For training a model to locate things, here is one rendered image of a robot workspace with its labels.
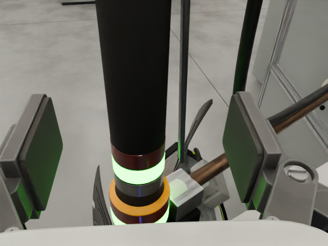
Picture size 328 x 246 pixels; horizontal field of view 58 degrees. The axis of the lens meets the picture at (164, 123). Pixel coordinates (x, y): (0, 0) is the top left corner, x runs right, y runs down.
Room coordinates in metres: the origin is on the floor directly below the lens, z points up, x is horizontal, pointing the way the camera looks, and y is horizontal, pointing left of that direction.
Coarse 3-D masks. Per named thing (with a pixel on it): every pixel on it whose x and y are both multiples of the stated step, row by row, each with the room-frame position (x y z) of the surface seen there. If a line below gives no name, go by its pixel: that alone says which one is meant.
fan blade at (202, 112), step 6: (210, 102) 0.44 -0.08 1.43; (204, 108) 0.45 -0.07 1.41; (198, 114) 0.48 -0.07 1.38; (204, 114) 0.42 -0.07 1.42; (198, 120) 0.43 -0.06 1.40; (192, 126) 0.45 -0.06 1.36; (192, 132) 0.41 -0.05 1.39; (186, 144) 0.39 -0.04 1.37; (186, 150) 0.46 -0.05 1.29; (174, 168) 0.39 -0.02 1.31
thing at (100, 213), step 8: (96, 176) 0.52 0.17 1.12; (96, 184) 0.50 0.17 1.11; (96, 192) 0.48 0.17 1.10; (96, 200) 0.47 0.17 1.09; (104, 200) 0.41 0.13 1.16; (96, 208) 0.46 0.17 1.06; (104, 208) 0.40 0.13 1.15; (96, 216) 0.45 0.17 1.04; (104, 216) 0.39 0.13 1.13; (104, 224) 0.39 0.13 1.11; (112, 224) 0.35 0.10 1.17
